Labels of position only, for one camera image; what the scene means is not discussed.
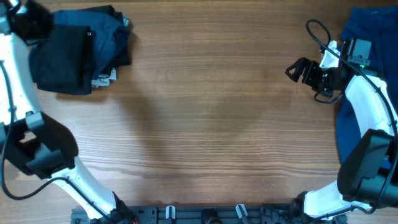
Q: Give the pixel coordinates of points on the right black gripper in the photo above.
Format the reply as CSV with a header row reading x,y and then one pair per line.
x,y
308,79

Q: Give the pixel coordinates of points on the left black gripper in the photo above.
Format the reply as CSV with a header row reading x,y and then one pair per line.
x,y
48,19

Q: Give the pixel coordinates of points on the black t-shirt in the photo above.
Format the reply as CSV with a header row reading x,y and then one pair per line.
x,y
63,63

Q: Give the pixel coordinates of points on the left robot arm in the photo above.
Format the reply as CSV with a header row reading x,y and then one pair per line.
x,y
34,142

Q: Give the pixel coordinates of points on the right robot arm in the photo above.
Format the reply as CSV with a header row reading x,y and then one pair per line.
x,y
367,178

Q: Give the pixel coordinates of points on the folded dark blue shirt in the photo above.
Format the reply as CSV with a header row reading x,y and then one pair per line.
x,y
109,35

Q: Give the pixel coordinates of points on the blue t-shirt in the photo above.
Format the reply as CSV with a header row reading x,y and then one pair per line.
x,y
379,25

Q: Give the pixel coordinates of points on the right white rail clip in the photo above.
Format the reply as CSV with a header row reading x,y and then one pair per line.
x,y
241,211

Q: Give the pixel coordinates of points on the white rail clip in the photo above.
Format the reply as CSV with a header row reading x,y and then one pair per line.
x,y
170,212
241,211

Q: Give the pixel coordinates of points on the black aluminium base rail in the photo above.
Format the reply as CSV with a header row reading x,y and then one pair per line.
x,y
266,214

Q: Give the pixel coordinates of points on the left white rail clip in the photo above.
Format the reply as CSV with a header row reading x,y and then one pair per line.
x,y
170,212

